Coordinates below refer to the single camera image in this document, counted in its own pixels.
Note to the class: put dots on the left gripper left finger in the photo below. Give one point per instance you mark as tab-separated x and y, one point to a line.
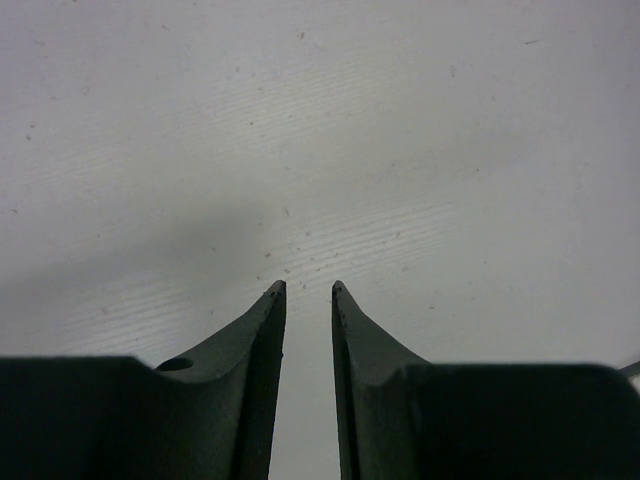
207	413

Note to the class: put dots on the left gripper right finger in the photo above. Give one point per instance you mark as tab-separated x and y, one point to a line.
402	417

